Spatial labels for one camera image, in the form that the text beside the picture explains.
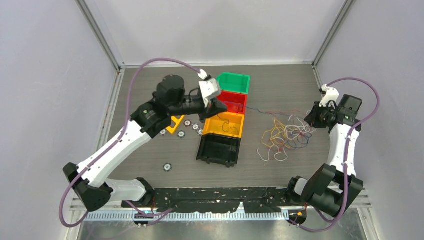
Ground black plastic bin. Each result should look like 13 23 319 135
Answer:
196 133 242 168

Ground lone round disc front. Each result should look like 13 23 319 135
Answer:
163 163 172 172

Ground yellow triangular plastic piece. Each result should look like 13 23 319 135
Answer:
166 115 185 135

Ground red plastic bin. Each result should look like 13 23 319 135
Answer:
217 91 248 115

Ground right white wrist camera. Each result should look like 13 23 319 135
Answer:
319 84 340 107

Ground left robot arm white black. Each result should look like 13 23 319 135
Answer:
63 75 228 212

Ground blue wire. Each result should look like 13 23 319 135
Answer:
226 101 292 117

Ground round disc middle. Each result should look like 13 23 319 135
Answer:
192 124 200 131

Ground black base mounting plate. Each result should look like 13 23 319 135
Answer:
131 186 305 214

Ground green plastic bin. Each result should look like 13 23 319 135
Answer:
216 72 251 95

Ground round disc red centre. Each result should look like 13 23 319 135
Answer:
184 120 192 127

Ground multicolour wire bundle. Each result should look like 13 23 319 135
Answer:
256 110 317 163

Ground round disc lower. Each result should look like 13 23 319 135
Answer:
177 131 186 138

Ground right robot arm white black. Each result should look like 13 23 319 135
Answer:
285 94 364 217

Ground aluminium frame rail front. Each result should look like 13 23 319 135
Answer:
69 188 372 222

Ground yellow plastic bin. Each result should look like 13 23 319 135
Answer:
202 112 245 139

